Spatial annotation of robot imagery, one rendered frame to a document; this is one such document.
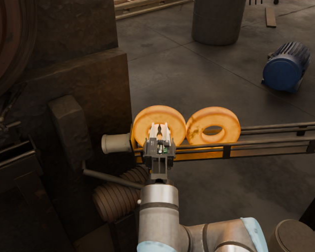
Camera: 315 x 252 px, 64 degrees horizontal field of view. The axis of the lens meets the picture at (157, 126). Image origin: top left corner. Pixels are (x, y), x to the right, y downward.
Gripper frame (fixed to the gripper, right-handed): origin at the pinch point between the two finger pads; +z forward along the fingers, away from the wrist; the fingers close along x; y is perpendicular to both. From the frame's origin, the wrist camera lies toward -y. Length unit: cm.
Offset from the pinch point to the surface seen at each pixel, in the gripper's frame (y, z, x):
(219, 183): -81, 13, -35
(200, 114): 4.6, 0.6, -11.3
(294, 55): -79, 121, -109
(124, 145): -4.8, -4.2, 10.4
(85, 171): -11.4, -9.8, 23.0
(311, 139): -0.8, -4.2, -43.4
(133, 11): -161, 312, 40
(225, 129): 0.7, -1.8, -18.8
